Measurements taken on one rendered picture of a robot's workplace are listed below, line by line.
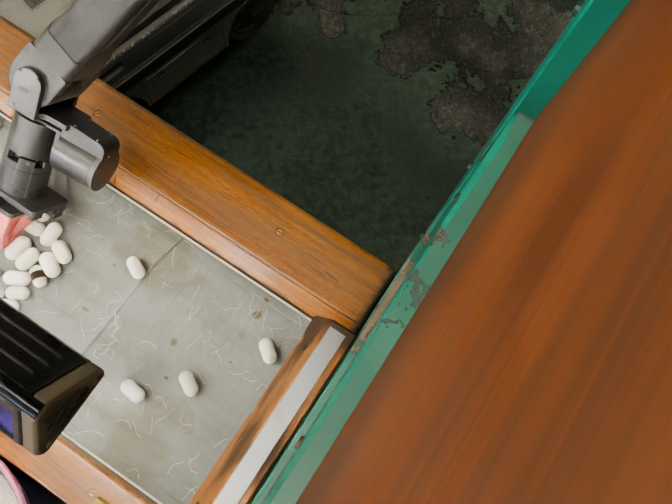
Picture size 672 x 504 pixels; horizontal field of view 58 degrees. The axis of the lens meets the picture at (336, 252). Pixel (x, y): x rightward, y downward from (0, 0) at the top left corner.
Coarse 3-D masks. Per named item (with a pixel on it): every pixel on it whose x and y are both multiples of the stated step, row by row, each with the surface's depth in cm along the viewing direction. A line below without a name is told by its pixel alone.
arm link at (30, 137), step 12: (12, 120) 72; (24, 120) 71; (36, 120) 71; (12, 132) 72; (24, 132) 71; (36, 132) 71; (48, 132) 72; (60, 132) 71; (12, 144) 72; (24, 144) 72; (36, 144) 72; (48, 144) 73; (24, 156) 73; (36, 156) 73; (48, 156) 74
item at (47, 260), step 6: (48, 252) 81; (42, 258) 81; (48, 258) 81; (54, 258) 81; (42, 264) 81; (48, 264) 80; (54, 264) 81; (48, 270) 80; (54, 270) 81; (60, 270) 81; (48, 276) 81; (54, 276) 81
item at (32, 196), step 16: (16, 160) 73; (32, 160) 73; (0, 176) 75; (16, 176) 74; (32, 176) 74; (48, 176) 77; (0, 192) 75; (16, 192) 75; (32, 192) 76; (48, 192) 79; (32, 208) 75; (48, 208) 76; (64, 208) 80
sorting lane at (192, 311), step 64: (0, 128) 87; (64, 192) 85; (0, 256) 83; (128, 256) 83; (192, 256) 84; (64, 320) 81; (128, 320) 81; (192, 320) 82; (256, 320) 82; (256, 384) 80; (128, 448) 77; (192, 448) 78
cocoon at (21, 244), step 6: (18, 240) 81; (24, 240) 81; (30, 240) 82; (12, 246) 81; (18, 246) 81; (24, 246) 81; (30, 246) 82; (6, 252) 81; (12, 252) 81; (18, 252) 81; (12, 258) 81
